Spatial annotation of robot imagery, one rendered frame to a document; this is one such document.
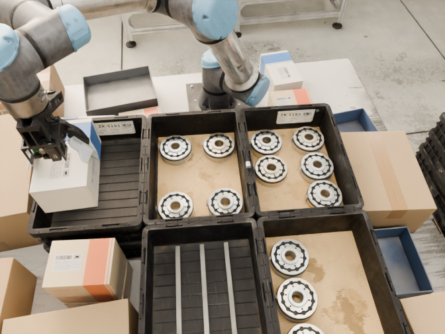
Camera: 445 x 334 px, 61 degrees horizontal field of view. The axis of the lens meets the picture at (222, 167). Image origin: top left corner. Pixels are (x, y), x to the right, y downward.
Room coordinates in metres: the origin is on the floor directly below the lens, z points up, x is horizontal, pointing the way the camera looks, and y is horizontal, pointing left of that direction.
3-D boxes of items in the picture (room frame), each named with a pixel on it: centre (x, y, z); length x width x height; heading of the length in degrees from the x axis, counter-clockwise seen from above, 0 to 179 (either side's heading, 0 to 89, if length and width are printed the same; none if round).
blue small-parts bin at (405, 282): (0.41, -0.51, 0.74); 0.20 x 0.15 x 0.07; 5
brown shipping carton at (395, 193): (0.68, -0.51, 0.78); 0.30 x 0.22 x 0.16; 2
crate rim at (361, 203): (0.68, -0.22, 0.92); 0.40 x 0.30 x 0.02; 5
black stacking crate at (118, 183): (0.63, 0.38, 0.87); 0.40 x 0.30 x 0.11; 5
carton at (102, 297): (0.35, 0.36, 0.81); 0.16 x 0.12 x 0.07; 91
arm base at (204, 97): (1.08, 0.02, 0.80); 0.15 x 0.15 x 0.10
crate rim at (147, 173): (0.65, 0.08, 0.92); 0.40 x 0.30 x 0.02; 5
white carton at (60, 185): (0.52, 0.37, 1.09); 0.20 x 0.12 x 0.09; 8
